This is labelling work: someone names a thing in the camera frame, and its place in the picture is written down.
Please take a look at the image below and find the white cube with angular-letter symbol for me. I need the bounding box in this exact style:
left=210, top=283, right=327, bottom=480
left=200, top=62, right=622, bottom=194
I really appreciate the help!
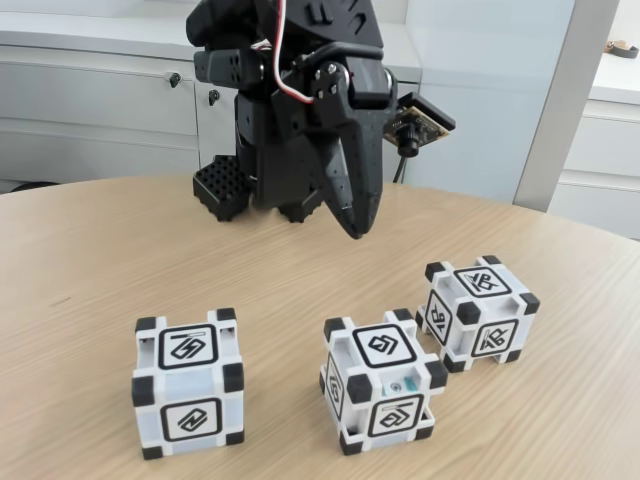
left=414, top=255, right=541, bottom=374

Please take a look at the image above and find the grey partition post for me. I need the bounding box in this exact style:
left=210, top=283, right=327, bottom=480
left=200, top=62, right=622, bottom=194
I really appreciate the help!
left=513, top=0, right=622, bottom=211

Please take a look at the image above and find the white cube with nested-squares symbol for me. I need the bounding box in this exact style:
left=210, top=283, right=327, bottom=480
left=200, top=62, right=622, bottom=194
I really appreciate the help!
left=319, top=308, right=449, bottom=457

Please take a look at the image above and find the white drawer unit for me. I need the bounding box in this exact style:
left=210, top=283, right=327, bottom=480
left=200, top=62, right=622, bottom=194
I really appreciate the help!
left=547, top=49, right=640, bottom=239

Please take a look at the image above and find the red white gripper servo wire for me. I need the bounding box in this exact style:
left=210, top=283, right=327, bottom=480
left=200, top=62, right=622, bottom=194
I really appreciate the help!
left=271, top=0, right=317, bottom=105

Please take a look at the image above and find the black gripper camera module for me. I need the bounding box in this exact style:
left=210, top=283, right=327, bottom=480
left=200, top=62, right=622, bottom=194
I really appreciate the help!
left=382, top=91, right=457, bottom=160

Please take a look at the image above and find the white cube with bolt symbol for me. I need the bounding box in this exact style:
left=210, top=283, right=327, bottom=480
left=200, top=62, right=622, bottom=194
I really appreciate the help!
left=130, top=307, right=246, bottom=461

